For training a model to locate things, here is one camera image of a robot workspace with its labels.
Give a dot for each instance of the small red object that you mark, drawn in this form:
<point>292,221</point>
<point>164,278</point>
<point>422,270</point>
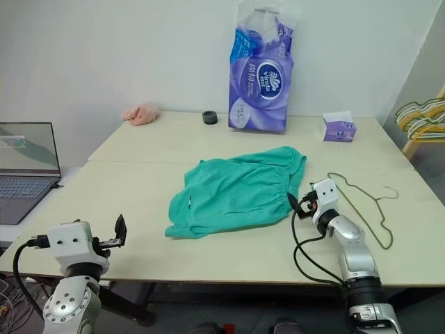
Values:
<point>231,329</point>

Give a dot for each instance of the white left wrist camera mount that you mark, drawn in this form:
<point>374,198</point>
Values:
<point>69,240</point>

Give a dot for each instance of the pink crumpled cloth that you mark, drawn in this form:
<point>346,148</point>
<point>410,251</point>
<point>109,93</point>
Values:
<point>140,115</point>

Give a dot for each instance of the black round cap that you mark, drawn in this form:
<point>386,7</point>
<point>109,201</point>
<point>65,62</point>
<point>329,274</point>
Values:
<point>210,117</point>

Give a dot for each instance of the purple toilet paper pack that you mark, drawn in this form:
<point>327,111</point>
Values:
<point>259,90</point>

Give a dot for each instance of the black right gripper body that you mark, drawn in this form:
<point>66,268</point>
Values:
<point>309,205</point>

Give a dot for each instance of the wooden clothes rack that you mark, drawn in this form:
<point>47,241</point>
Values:
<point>415,146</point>

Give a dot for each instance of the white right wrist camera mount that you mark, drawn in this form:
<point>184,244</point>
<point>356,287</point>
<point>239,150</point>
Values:
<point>327,196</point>

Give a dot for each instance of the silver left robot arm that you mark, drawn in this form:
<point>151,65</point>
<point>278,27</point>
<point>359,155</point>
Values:
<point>69,306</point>

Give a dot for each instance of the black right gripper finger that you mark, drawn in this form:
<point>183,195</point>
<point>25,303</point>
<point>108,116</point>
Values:
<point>301,212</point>
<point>292,201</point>

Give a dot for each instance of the black table leg frame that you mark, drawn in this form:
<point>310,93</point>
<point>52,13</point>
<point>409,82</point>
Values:
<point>135,302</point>

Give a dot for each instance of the green shirt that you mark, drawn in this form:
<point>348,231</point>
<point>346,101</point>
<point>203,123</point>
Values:
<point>236,195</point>

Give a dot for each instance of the grey open laptop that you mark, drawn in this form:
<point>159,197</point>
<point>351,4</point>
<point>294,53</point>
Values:
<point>24,174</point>

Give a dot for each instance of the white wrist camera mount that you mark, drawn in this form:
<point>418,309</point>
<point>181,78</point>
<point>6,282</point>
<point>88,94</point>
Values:
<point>69,240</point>
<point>327,196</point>

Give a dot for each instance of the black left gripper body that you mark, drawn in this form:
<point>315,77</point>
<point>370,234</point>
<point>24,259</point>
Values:
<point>109,243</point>

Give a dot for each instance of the dark rounded shape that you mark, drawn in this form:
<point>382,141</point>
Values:
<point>285,327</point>

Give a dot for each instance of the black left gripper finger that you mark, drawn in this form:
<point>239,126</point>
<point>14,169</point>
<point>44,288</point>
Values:
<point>121,228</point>

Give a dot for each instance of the small purple tissue pack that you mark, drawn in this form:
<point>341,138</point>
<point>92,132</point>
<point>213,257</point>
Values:
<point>339,130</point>

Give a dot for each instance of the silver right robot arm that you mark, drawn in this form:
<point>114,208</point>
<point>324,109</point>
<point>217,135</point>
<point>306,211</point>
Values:
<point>354,257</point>

